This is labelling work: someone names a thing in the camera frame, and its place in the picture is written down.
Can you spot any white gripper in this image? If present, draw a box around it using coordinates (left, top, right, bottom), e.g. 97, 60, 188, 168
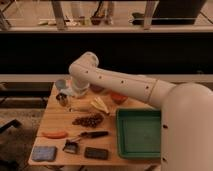
56, 79, 89, 107

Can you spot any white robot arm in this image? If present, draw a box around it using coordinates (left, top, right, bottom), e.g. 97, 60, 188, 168
62, 52, 213, 171

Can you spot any purple bowl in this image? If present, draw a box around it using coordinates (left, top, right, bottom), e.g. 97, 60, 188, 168
90, 84, 104, 93

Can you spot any orange bowl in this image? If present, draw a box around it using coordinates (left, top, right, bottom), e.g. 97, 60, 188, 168
110, 92, 127, 105

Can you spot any light blue cup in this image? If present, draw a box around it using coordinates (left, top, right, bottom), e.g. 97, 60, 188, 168
55, 79, 66, 90

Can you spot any wooden table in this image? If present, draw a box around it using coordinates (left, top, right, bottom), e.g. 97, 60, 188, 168
28, 86, 160, 166

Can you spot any yellow banana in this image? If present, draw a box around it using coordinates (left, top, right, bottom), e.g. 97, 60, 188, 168
91, 97, 109, 114

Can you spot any orange carrot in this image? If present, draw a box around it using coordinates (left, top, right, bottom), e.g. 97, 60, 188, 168
42, 131, 68, 139

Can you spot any bunch of dark grapes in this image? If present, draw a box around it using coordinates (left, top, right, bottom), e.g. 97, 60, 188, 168
72, 114, 104, 128

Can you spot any black sponge block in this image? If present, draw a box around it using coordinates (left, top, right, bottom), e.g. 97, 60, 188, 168
84, 147, 109, 160

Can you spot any green plastic tray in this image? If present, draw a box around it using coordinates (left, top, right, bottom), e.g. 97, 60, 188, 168
116, 109, 161, 159

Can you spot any black handled brush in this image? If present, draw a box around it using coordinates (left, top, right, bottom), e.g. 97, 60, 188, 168
67, 130, 110, 143

